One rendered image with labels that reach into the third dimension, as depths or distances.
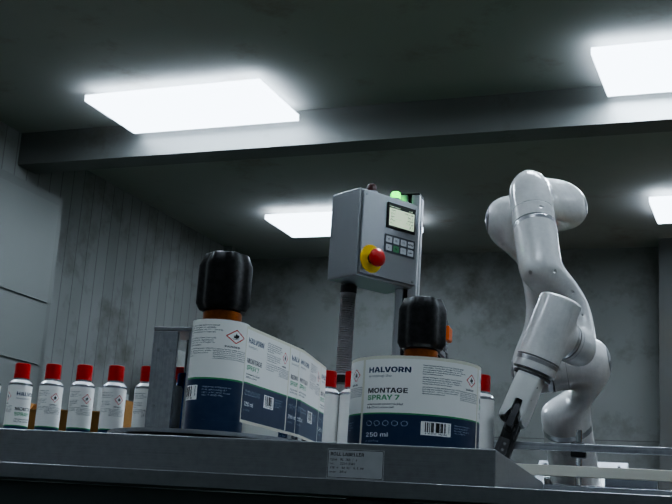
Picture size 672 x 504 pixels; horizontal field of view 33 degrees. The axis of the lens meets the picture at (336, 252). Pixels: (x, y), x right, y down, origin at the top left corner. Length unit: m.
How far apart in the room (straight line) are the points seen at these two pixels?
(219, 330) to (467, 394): 0.38
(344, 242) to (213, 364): 0.75
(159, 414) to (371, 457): 0.86
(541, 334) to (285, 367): 0.57
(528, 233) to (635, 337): 7.87
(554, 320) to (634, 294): 8.06
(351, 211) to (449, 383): 0.79
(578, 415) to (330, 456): 1.37
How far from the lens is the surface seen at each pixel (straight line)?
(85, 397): 2.50
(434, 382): 1.68
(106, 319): 9.22
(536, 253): 2.33
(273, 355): 1.84
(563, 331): 2.24
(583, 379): 2.74
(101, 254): 9.17
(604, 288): 10.33
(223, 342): 1.72
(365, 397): 1.71
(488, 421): 2.24
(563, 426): 2.81
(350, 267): 2.36
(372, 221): 2.39
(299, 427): 1.94
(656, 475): 2.19
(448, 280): 10.65
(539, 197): 2.42
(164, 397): 2.27
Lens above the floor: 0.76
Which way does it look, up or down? 14 degrees up
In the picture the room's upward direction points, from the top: 4 degrees clockwise
